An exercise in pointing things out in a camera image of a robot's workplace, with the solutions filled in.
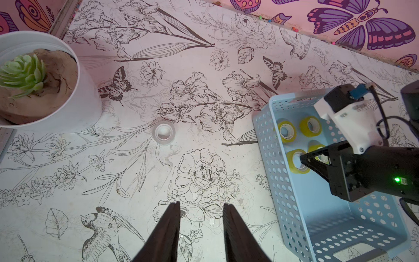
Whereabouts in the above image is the clear white tape roll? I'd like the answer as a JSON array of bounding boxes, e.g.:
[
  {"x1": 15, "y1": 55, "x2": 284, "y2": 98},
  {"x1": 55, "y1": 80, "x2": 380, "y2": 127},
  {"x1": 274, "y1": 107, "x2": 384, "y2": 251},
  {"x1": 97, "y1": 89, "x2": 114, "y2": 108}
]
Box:
[{"x1": 152, "y1": 121, "x2": 176, "y2": 145}]

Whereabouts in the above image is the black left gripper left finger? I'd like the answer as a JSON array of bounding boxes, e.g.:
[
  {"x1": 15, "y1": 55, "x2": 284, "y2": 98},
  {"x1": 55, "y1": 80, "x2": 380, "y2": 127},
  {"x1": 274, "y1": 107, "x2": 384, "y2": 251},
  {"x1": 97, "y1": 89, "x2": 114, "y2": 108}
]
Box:
[{"x1": 133, "y1": 202, "x2": 181, "y2": 262}]

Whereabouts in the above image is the white pot with succulent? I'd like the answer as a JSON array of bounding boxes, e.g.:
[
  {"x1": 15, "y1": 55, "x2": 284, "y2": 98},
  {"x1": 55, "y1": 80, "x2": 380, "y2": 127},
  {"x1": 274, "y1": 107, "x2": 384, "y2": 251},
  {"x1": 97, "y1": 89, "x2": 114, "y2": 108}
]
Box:
[{"x1": 1, "y1": 31, "x2": 103, "y2": 133}]

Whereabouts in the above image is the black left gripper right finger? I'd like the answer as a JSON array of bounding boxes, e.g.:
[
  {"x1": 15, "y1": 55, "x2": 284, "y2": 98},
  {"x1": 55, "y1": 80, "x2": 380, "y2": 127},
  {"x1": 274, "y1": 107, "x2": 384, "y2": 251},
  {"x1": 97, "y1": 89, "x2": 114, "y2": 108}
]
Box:
[{"x1": 223, "y1": 204, "x2": 271, "y2": 262}]

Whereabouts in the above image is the yellow tape roll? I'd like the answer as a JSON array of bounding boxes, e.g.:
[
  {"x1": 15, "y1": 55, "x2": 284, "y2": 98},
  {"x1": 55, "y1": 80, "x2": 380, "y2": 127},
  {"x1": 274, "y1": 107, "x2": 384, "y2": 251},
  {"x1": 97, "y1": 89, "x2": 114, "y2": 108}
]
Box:
[
  {"x1": 299, "y1": 116, "x2": 323, "y2": 137},
  {"x1": 287, "y1": 149, "x2": 310, "y2": 174},
  {"x1": 277, "y1": 121, "x2": 296, "y2": 143},
  {"x1": 307, "y1": 143, "x2": 331, "y2": 165}
]

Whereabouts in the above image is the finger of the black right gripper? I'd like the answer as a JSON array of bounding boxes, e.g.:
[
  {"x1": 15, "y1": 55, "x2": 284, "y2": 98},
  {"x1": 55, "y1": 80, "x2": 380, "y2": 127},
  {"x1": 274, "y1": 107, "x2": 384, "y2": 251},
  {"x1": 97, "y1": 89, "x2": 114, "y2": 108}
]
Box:
[
  {"x1": 300, "y1": 153, "x2": 330, "y2": 182},
  {"x1": 309, "y1": 145, "x2": 344, "y2": 164}
]

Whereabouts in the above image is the light blue perforated storage basket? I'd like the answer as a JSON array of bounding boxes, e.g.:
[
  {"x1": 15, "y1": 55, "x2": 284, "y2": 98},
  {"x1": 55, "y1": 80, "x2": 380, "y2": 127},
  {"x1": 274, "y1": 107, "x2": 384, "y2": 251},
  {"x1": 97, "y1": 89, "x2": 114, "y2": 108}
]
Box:
[{"x1": 253, "y1": 89, "x2": 411, "y2": 262}]

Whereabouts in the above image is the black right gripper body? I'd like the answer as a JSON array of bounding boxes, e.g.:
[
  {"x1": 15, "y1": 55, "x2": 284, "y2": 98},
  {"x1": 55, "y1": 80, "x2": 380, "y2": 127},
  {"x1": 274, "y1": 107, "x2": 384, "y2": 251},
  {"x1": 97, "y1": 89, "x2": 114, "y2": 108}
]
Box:
[{"x1": 328, "y1": 141, "x2": 419, "y2": 202}]

